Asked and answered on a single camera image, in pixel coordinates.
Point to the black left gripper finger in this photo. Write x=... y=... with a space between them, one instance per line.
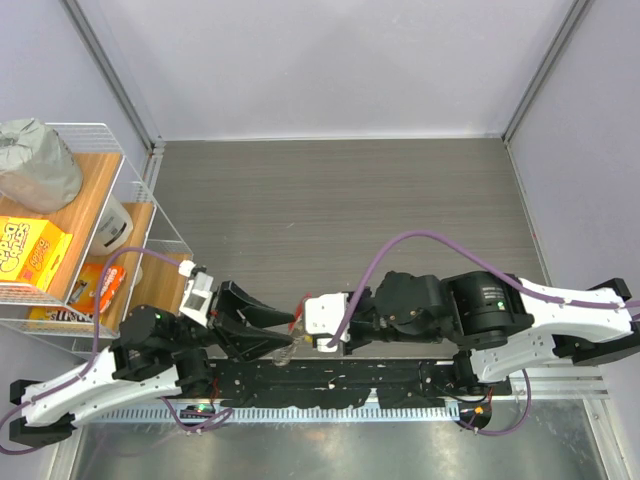
x=252 y=344
x=238 y=304

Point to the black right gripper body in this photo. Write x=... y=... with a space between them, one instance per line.
x=369 y=325

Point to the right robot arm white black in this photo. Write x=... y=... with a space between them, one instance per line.
x=499 y=327

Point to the yellow black candy bag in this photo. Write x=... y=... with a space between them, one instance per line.
x=58 y=315

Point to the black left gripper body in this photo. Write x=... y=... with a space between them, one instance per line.
x=222 y=330

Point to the white pump bottle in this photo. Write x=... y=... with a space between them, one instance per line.
x=114 y=228

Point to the grey crumpled bag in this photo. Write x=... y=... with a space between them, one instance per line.
x=38 y=169

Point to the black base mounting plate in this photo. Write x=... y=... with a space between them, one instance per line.
x=343 y=384

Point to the white wire shelf rack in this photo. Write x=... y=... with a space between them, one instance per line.
x=151 y=281

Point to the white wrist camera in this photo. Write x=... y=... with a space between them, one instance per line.
x=321 y=318
x=198 y=293

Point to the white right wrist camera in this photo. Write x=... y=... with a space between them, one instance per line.
x=321 y=318

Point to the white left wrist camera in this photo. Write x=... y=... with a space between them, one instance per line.
x=198 y=293

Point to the orange snack box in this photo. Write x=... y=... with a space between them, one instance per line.
x=89 y=292

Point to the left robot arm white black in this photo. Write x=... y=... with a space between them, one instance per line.
x=157 y=354

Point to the yellow snack box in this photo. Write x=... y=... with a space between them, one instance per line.
x=31 y=250

